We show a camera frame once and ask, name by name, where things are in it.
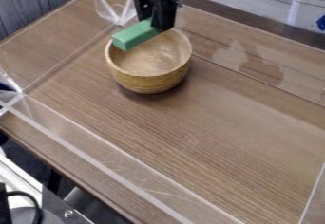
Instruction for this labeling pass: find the clear acrylic front wall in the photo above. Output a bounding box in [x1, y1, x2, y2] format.
[0, 73, 243, 224]

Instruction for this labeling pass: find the clear acrylic corner bracket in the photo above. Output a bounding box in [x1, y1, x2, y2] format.
[93, 0, 137, 26]

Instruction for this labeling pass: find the white container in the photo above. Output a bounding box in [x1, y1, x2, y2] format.
[287, 0, 325, 34]

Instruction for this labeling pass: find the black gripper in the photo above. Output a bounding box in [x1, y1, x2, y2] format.
[133, 0, 179, 30]

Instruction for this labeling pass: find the grey metal bracket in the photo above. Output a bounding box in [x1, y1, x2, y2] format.
[41, 187, 93, 224]

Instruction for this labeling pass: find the green rectangular block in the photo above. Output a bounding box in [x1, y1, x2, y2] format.
[112, 19, 161, 51]

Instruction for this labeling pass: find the brown wooden bowl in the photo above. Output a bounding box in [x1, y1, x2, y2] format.
[104, 28, 191, 94]

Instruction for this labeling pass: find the black cable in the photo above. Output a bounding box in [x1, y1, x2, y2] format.
[0, 183, 42, 224]

